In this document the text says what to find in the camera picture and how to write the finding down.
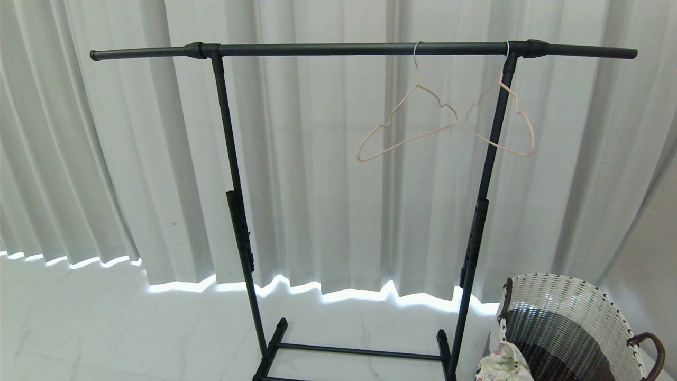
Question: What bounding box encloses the pink clothes hanger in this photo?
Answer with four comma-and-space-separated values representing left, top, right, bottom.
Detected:
357, 41, 459, 162
465, 41, 535, 158

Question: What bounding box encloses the black clothes rack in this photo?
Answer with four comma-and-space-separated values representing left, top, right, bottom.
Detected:
90, 39, 638, 381

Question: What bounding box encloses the white laundry basket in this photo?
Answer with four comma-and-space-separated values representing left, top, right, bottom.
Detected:
496, 273, 666, 381

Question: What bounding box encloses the cream printed garment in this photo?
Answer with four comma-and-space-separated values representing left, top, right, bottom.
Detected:
475, 341, 534, 381

